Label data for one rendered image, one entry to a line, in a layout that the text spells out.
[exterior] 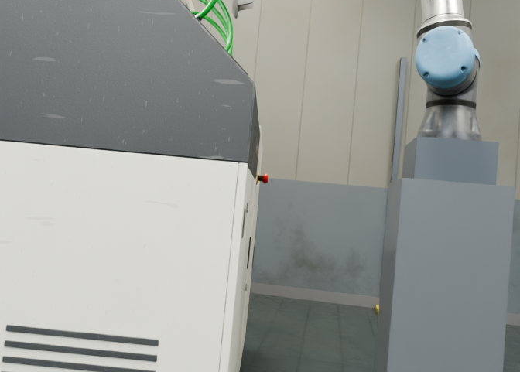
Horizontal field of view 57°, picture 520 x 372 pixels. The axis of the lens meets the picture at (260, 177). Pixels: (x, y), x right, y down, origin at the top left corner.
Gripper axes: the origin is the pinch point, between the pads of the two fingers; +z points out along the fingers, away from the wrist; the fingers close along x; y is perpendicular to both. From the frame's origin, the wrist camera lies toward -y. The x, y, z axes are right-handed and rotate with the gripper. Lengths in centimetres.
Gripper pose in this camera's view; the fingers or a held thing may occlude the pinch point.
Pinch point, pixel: (234, 12)
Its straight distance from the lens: 140.7
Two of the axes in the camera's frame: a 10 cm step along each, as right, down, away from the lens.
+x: 0.2, 0.5, 10.0
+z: -0.9, 9.9, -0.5
